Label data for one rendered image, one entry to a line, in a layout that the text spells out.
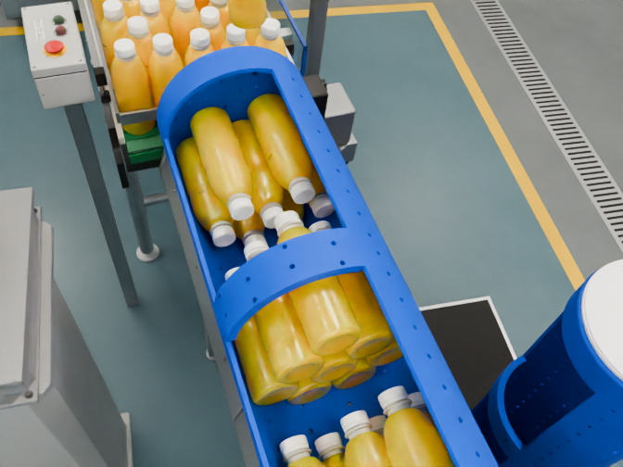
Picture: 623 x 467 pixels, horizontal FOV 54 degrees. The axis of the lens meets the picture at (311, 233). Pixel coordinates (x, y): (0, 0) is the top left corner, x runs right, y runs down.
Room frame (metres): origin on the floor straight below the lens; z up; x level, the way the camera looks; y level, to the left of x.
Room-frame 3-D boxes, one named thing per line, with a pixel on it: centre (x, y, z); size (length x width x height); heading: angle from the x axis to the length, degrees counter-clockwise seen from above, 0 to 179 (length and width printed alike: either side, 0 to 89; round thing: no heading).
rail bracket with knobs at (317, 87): (1.04, 0.06, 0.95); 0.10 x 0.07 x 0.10; 118
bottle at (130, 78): (0.94, 0.42, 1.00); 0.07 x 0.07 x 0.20
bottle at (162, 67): (0.97, 0.35, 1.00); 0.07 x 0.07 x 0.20
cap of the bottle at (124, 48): (0.94, 0.42, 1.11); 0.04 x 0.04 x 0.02
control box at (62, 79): (0.95, 0.57, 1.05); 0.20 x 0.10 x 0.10; 28
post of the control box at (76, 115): (0.95, 0.57, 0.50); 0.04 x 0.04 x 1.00; 28
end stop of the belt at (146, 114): (0.97, 0.26, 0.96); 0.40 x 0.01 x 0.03; 118
